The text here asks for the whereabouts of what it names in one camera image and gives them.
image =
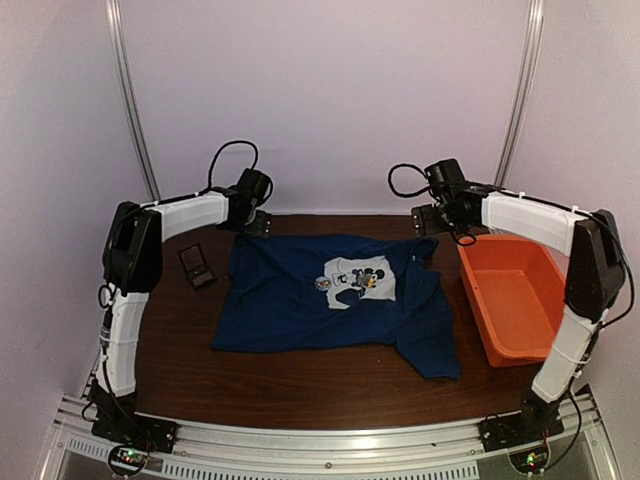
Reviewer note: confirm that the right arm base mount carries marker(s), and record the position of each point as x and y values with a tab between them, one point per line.
509	431

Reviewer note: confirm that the aluminium frame post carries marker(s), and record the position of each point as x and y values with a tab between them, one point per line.
527	70
132	114

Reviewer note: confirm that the navy white clothing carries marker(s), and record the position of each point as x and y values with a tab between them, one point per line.
273	305

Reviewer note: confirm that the orange plastic bin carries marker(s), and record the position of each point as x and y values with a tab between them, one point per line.
516	293

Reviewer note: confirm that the black brooch display box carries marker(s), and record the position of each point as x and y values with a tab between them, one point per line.
197	271

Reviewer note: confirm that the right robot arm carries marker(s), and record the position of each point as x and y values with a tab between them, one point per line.
585	247

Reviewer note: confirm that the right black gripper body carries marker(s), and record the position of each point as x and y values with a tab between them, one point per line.
442	222

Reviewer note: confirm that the right circuit board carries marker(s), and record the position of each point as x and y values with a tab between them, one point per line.
530	461

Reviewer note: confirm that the circuit board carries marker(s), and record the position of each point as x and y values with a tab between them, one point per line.
126	461
530	461

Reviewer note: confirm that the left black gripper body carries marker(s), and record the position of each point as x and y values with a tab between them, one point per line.
259	227

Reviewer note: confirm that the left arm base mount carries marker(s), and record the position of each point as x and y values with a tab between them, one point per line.
143	433

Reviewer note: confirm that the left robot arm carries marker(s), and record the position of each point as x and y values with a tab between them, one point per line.
132	268

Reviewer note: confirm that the front aluminium rail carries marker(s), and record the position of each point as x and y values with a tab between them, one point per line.
452	450

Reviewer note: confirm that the left circuit board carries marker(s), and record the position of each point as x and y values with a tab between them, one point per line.
126	461

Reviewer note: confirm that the right aluminium frame post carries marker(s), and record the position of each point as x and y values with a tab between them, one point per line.
527	70

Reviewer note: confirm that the left aluminium frame post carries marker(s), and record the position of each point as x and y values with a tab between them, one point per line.
132	114

